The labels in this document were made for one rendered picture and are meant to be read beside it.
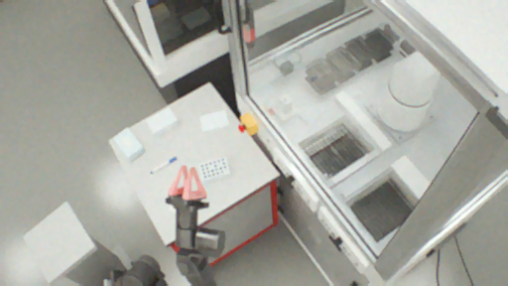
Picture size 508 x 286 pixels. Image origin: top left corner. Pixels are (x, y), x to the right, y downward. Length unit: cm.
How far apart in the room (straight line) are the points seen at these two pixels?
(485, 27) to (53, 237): 187
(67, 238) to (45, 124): 156
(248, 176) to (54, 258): 96
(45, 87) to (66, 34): 57
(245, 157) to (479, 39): 137
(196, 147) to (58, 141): 152
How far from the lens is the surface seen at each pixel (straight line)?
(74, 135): 330
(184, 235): 112
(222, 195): 193
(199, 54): 220
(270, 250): 262
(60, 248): 208
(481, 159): 81
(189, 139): 208
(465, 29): 85
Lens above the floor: 252
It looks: 63 degrees down
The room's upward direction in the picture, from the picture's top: 1 degrees counter-clockwise
